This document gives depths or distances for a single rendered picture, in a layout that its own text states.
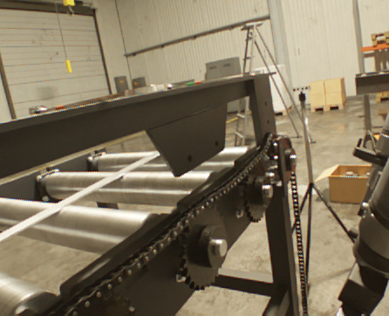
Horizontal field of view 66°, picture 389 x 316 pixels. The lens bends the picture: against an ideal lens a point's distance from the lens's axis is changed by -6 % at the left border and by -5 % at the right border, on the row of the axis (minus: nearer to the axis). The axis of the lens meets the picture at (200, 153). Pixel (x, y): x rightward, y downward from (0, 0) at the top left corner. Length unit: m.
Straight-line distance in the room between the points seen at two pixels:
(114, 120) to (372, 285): 0.46
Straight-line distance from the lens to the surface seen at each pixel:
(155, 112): 0.62
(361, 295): 0.49
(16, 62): 10.92
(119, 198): 1.12
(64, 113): 0.38
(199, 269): 0.63
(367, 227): 0.46
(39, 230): 0.96
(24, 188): 1.48
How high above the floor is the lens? 1.16
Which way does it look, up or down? 12 degrees down
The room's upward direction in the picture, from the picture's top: 10 degrees counter-clockwise
